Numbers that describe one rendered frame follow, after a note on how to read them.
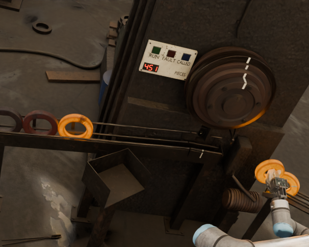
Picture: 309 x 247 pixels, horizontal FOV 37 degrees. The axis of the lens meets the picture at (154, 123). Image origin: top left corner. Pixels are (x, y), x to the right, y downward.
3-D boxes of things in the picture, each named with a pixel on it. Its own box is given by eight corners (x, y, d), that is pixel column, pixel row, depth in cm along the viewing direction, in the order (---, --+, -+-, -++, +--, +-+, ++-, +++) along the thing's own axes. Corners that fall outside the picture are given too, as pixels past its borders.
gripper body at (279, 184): (287, 177, 239) (291, 199, 232) (278, 185, 246) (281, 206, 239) (273, 175, 237) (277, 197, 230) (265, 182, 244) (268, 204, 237)
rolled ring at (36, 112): (58, 114, 242) (58, 111, 244) (21, 112, 239) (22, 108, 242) (58, 141, 253) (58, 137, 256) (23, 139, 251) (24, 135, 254)
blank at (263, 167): (259, 158, 245) (261, 162, 242) (287, 160, 247) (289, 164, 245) (250, 178, 254) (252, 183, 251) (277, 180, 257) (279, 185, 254)
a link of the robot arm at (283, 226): (280, 239, 231) (270, 234, 225) (276, 216, 238) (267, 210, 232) (297, 235, 226) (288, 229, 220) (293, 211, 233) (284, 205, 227)
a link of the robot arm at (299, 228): (305, 248, 234) (294, 241, 226) (287, 237, 243) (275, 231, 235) (314, 231, 235) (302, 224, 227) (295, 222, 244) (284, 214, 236)
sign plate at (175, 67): (139, 68, 243) (148, 39, 233) (185, 78, 250) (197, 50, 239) (139, 71, 242) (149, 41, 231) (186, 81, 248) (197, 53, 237)
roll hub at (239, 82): (197, 115, 242) (217, 71, 225) (245, 125, 249) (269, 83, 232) (198, 122, 238) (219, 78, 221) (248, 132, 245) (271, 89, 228)
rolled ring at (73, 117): (52, 121, 245) (53, 117, 247) (64, 146, 256) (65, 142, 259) (86, 113, 243) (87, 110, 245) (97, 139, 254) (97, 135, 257)
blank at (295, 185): (275, 194, 273) (273, 197, 270) (270, 170, 268) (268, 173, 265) (301, 195, 264) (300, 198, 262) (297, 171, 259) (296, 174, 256)
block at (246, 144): (220, 162, 286) (236, 134, 271) (232, 164, 288) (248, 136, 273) (224, 175, 277) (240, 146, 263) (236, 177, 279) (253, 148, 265)
